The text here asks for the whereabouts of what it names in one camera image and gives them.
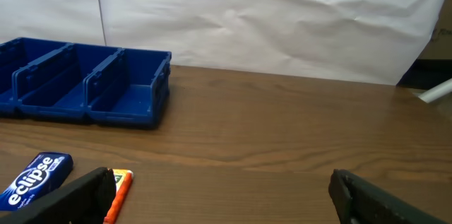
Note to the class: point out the blue tray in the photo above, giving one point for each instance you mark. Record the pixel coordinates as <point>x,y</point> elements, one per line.
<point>134,100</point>

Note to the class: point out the blue candy pack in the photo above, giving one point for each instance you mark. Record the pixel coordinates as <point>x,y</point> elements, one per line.
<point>31,181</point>

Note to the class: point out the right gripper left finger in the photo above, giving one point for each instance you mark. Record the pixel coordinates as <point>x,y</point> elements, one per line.
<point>70,199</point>

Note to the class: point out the orange candy box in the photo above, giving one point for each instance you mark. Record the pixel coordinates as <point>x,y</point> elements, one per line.
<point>120,195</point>

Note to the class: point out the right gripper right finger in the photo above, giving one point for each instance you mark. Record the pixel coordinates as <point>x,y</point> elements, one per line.
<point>370,206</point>

